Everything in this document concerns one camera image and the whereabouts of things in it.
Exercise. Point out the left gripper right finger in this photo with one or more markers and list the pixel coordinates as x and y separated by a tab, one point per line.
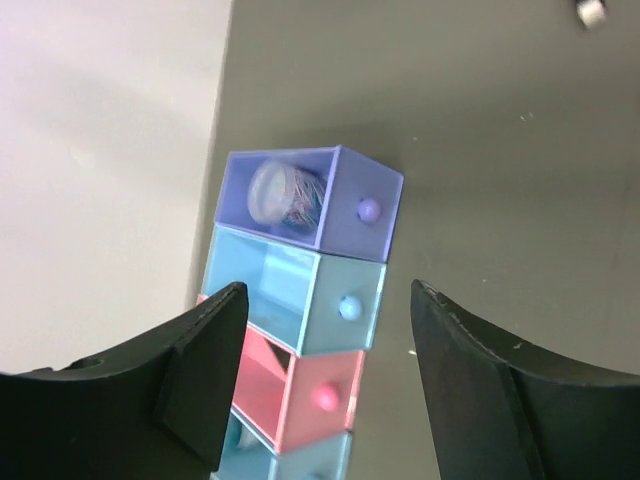
501	407

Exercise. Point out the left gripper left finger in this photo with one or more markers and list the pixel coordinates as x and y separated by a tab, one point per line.
154	407

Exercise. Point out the light blue drawer box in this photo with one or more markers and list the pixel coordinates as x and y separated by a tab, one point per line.
246	456

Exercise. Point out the pink drawer box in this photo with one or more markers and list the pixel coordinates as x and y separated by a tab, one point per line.
292	400

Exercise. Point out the teal blue drawer box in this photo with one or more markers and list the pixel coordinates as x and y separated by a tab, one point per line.
310	303

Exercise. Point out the clear round clip container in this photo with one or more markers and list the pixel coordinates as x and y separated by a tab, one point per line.
285	195

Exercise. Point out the purple drawer box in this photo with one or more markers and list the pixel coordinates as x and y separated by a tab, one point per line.
360	207

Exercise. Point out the black white pen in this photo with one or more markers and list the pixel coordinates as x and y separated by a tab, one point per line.
591	13

